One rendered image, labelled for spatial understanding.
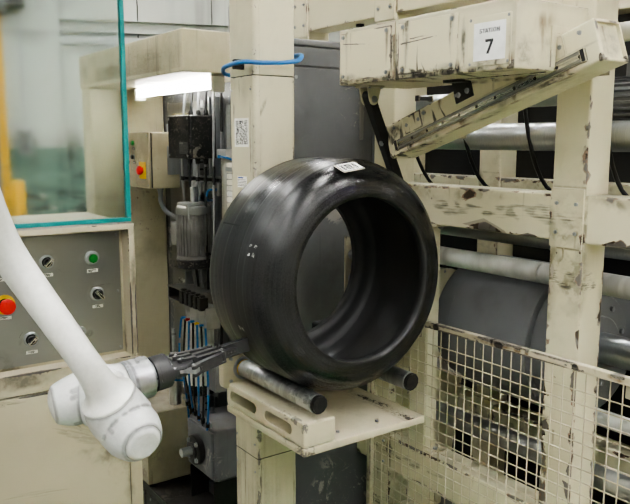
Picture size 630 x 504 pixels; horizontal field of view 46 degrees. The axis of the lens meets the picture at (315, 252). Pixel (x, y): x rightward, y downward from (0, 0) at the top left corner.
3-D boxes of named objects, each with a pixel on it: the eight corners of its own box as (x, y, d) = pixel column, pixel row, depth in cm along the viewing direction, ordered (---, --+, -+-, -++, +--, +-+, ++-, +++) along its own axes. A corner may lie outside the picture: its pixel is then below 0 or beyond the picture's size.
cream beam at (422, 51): (337, 86, 204) (337, 30, 201) (406, 89, 218) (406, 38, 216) (512, 69, 154) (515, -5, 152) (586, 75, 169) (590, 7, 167)
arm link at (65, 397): (118, 396, 160) (143, 422, 150) (45, 420, 152) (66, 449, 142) (112, 350, 157) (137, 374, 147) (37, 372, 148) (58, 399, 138)
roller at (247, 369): (252, 361, 198) (246, 377, 197) (239, 356, 195) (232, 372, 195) (331, 398, 169) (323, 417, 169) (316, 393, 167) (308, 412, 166)
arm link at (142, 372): (113, 357, 157) (140, 349, 161) (120, 397, 159) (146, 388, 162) (130, 367, 150) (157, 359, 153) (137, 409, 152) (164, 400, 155)
